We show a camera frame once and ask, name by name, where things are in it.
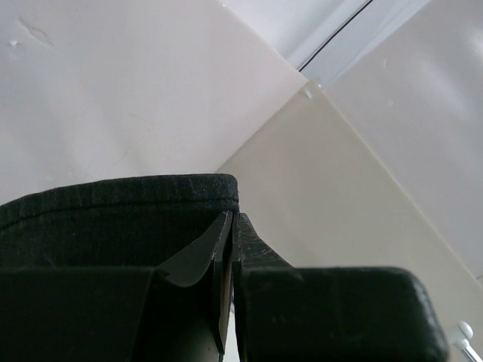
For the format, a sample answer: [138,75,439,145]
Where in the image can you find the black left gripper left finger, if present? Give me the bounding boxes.
[155,211,233,354]

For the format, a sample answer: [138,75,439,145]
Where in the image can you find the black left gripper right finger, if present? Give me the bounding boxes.
[232,213,304,361]

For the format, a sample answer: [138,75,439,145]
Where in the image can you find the black trousers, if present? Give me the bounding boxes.
[1,173,238,267]

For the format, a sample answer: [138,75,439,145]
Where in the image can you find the white metal clothes rack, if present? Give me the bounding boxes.
[454,321,482,362]

